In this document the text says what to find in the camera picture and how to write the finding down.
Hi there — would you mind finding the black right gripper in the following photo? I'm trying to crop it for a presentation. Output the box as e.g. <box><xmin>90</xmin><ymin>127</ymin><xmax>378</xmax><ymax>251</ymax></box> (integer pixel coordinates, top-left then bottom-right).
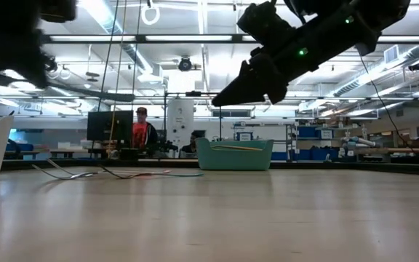
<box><xmin>211</xmin><ymin>17</ymin><xmax>345</xmax><ymax>108</ymax></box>

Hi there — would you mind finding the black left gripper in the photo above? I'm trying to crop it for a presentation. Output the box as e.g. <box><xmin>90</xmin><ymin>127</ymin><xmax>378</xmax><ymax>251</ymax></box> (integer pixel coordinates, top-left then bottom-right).
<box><xmin>0</xmin><ymin>0</ymin><xmax>78</xmax><ymax>88</ymax></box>

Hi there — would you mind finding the teal plastic bin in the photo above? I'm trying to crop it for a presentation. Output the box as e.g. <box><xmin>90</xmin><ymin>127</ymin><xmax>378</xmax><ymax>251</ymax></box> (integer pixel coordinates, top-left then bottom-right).
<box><xmin>194</xmin><ymin>137</ymin><xmax>275</xmax><ymax>172</ymax></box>

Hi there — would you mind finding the round black ceiling device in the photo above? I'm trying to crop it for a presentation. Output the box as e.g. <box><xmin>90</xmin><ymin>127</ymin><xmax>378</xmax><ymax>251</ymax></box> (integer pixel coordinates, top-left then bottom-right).
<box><xmin>177</xmin><ymin>56</ymin><xmax>194</xmax><ymax>73</ymax></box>

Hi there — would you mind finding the blue storage bin shelf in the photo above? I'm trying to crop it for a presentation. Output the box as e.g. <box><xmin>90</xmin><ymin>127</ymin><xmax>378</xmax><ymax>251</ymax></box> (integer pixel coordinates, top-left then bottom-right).
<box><xmin>285</xmin><ymin>123</ymin><xmax>340</xmax><ymax>163</ymax></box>

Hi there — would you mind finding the white cylindrical tank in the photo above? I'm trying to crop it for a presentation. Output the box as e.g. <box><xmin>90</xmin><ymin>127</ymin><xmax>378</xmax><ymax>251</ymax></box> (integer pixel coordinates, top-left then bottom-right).
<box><xmin>167</xmin><ymin>97</ymin><xmax>195</xmax><ymax>158</ymax></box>

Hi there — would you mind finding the black computer monitor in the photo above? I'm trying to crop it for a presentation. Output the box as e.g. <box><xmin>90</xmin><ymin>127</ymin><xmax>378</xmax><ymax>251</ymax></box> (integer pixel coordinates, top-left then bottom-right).
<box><xmin>87</xmin><ymin>110</ymin><xmax>135</xmax><ymax>142</ymax></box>

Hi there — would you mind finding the white ceiling vent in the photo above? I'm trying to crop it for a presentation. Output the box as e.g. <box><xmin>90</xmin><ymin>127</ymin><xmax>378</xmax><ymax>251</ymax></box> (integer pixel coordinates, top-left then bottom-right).
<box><xmin>383</xmin><ymin>44</ymin><xmax>400</xmax><ymax>66</ymax></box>

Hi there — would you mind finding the wooden workbench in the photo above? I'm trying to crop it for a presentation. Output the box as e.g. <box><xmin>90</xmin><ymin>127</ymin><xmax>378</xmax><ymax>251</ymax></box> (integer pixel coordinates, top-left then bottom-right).
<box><xmin>340</xmin><ymin>146</ymin><xmax>419</xmax><ymax>154</ymax></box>

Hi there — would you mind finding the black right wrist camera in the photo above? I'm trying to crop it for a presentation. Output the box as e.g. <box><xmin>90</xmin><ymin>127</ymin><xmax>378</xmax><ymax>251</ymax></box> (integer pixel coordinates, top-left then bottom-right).
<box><xmin>236</xmin><ymin>1</ymin><xmax>298</xmax><ymax>49</ymax></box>

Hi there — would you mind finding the black hanging cable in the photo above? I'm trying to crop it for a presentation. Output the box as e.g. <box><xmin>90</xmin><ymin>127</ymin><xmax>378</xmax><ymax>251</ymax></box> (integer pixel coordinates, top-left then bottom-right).
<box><xmin>130</xmin><ymin>0</ymin><xmax>142</xmax><ymax>112</ymax></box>
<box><xmin>96</xmin><ymin>0</ymin><xmax>120</xmax><ymax>112</ymax></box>

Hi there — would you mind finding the yellow hanging cable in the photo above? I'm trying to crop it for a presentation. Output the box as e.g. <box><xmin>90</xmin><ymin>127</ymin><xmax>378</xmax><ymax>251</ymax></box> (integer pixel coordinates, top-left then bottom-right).
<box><xmin>107</xmin><ymin>0</ymin><xmax>128</xmax><ymax>156</ymax></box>

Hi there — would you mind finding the silver ventilation duct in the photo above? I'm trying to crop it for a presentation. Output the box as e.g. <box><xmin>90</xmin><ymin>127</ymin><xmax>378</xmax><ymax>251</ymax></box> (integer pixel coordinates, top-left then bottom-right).
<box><xmin>78</xmin><ymin>0</ymin><xmax>152</xmax><ymax>74</ymax></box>

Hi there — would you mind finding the thin black overhead rail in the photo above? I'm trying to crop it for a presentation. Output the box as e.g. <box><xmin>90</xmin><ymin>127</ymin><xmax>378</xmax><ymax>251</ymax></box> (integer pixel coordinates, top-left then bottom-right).
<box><xmin>0</xmin><ymin>94</ymin><xmax>419</xmax><ymax>103</ymax></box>

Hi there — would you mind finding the thick black overhead rail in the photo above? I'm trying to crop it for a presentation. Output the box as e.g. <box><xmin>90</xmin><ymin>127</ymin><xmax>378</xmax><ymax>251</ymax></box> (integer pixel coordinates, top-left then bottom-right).
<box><xmin>41</xmin><ymin>33</ymin><xmax>419</xmax><ymax>45</ymax></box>

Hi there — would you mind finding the white cable loop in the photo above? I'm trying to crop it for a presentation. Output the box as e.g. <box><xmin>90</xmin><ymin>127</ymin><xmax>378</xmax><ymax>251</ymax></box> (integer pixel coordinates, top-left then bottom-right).
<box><xmin>140</xmin><ymin>2</ymin><xmax>161</xmax><ymax>26</ymax></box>

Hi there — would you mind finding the black aluminium table frame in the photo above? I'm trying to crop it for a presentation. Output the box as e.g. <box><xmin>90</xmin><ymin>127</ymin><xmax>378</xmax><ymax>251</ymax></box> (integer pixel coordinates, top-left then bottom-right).
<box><xmin>1</xmin><ymin>156</ymin><xmax>419</xmax><ymax>178</ymax></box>

